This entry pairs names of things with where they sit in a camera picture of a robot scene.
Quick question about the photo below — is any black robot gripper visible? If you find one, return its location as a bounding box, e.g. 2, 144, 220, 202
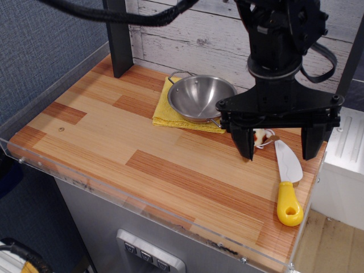
216, 80, 344, 160

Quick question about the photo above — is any yellow handled white toy knife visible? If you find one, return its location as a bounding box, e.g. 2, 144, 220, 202
275, 140, 304, 227

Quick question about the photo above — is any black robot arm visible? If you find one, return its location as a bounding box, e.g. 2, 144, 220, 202
216, 1, 344, 160

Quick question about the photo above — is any white ridged side counter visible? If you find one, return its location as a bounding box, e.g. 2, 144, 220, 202
311, 107, 363, 230

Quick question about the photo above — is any brown white plush dog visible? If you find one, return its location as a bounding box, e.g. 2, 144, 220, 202
254, 129, 280, 149

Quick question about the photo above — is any yellow folded cloth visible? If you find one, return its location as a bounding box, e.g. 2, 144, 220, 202
152, 77, 226, 134

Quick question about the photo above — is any silver dispenser button panel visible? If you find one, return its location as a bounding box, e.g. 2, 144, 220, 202
116, 229, 186, 272

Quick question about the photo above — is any silver toy fridge cabinet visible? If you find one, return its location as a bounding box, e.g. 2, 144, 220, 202
56, 179, 287, 272

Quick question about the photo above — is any stainless steel bowl with handles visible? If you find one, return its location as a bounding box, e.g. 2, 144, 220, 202
167, 71, 237, 128

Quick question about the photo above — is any dark right shelf post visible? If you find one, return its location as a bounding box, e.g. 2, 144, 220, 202
336, 12, 363, 112

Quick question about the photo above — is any dark shelf post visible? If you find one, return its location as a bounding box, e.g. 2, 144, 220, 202
336, 12, 363, 112
102, 0, 135, 79

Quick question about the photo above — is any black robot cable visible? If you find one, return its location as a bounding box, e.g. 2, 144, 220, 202
36, 0, 200, 28

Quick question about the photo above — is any dark left shelf post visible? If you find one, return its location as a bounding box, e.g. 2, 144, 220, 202
102, 0, 135, 79

